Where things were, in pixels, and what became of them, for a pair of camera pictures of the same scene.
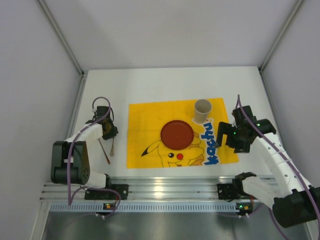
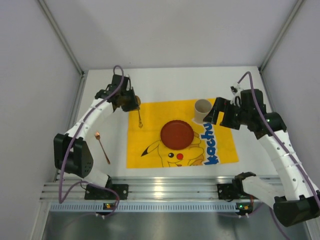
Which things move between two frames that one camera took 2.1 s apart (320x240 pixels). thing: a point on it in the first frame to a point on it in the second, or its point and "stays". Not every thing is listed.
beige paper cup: [202, 108] stays
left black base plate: [122, 189] stays
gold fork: [107, 157] stays
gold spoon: [112, 151] to [140, 123]
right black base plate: [229, 192] stays
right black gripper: [230, 135] to [222, 114]
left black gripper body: [110, 131] to [131, 100]
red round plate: [177, 135] stays
